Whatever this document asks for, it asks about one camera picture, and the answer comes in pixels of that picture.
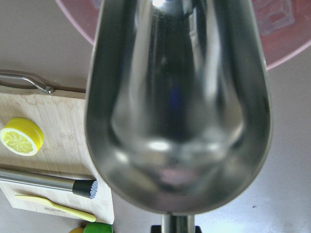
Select pink ice bowl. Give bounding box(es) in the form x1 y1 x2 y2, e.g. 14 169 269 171
56 0 311 69

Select steel muddler black tip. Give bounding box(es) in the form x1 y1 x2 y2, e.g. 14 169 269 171
0 168 99 199

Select wooden cutting board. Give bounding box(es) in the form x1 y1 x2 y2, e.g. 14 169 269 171
0 86 115 224

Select green lime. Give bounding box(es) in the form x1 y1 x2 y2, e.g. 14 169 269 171
83 222 113 233

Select yellow plastic knife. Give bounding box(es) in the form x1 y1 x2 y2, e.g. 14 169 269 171
15 195 96 222

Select yellow lemon slice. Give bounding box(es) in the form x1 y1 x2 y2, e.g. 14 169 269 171
0 117 44 156

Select steel ice scoop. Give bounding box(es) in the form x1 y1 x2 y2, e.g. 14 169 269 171
85 0 272 233

